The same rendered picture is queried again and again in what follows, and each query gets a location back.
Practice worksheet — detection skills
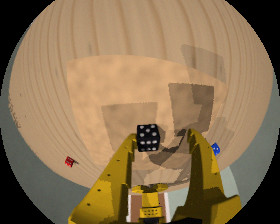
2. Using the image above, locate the black die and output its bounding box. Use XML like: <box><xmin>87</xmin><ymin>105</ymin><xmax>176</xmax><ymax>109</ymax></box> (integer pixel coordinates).
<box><xmin>137</xmin><ymin>124</ymin><xmax>160</xmax><ymax>152</ymax></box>

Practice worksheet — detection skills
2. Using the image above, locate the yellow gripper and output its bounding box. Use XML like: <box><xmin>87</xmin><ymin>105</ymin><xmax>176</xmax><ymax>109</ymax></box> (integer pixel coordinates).
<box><xmin>68</xmin><ymin>129</ymin><xmax>242</xmax><ymax>224</ymax></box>

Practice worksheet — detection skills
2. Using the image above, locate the blue die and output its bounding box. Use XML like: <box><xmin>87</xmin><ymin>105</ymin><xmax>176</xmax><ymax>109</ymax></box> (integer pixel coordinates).
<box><xmin>211</xmin><ymin>143</ymin><xmax>220</xmax><ymax>156</ymax></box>

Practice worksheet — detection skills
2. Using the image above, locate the red die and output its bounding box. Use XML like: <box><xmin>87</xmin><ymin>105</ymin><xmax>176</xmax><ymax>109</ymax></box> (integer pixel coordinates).
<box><xmin>65</xmin><ymin>156</ymin><xmax>74</xmax><ymax>167</ymax></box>

